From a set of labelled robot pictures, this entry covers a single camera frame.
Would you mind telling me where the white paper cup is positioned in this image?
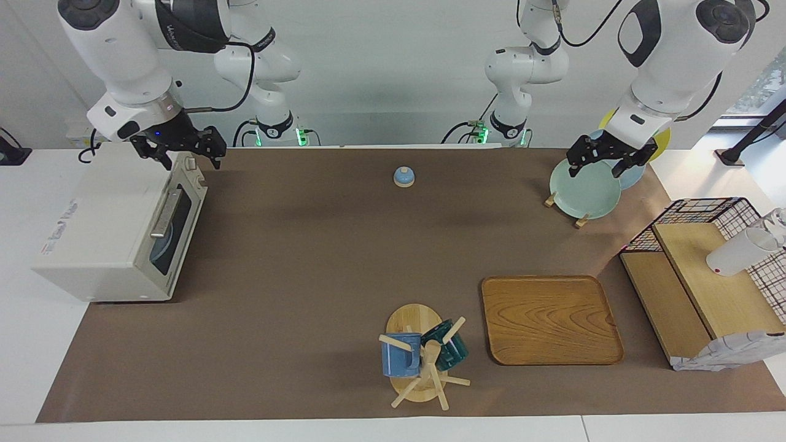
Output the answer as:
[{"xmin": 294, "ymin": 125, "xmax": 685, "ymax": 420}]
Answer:
[{"xmin": 706, "ymin": 225, "xmax": 781, "ymax": 277}]

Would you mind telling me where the wire and wood shelf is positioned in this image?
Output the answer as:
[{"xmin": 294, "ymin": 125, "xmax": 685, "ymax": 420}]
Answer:
[{"xmin": 618, "ymin": 197, "xmax": 786, "ymax": 372}]

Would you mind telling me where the wooden serving tray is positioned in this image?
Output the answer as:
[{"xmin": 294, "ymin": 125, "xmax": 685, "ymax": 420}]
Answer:
[{"xmin": 480, "ymin": 275, "xmax": 625, "ymax": 366}]

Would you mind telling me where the wooden plate rack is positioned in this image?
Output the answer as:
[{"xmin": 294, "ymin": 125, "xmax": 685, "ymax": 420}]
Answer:
[{"xmin": 544, "ymin": 191, "xmax": 591, "ymax": 230}]

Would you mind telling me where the black base cable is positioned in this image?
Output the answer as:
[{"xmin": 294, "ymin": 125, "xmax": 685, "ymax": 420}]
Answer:
[
  {"xmin": 232, "ymin": 119, "xmax": 260, "ymax": 149},
  {"xmin": 441, "ymin": 118, "xmax": 487, "ymax": 145}
]

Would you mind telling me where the clear glass cup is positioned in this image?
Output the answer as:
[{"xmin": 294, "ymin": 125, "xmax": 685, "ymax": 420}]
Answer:
[{"xmin": 763, "ymin": 207, "xmax": 786, "ymax": 247}]

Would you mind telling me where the dark green mug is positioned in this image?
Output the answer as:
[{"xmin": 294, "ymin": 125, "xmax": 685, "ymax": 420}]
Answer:
[{"xmin": 421, "ymin": 319, "xmax": 470, "ymax": 371}]

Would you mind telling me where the black clamp block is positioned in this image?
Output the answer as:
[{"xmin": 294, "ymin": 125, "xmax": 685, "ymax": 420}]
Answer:
[{"xmin": 0, "ymin": 126, "xmax": 33, "ymax": 167}]

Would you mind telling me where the brown table mat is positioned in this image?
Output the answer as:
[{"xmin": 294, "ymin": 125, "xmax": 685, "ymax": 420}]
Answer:
[{"xmin": 35, "ymin": 147, "xmax": 786, "ymax": 424}]

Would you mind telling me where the pale green plate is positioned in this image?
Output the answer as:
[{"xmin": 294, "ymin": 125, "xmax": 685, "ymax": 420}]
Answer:
[{"xmin": 549, "ymin": 158, "xmax": 623, "ymax": 220}]

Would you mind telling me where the wooden mug tree stand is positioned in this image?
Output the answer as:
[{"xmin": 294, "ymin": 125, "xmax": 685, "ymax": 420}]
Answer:
[{"xmin": 378, "ymin": 303, "xmax": 472, "ymax": 411}]

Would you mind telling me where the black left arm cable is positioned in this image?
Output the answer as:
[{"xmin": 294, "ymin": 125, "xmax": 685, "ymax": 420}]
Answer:
[{"xmin": 551, "ymin": 0, "xmax": 724, "ymax": 122}]

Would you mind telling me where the yellow plate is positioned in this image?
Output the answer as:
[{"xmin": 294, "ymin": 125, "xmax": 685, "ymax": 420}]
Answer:
[{"xmin": 598, "ymin": 109, "xmax": 672, "ymax": 164}]

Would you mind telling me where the blue grey mug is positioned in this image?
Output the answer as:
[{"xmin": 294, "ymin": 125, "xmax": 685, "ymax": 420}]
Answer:
[{"xmin": 380, "ymin": 333, "xmax": 424, "ymax": 378}]

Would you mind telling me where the light blue racked plate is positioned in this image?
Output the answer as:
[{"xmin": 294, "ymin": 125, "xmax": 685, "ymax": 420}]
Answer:
[{"xmin": 588, "ymin": 128, "xmax": 647, "ymax": 192}]

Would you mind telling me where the cream toaster oven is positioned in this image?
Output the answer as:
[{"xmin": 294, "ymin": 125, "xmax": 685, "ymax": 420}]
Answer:
[{"xmin": 31, "ymin": 142, "xmax": 209, "ymax": 303}]

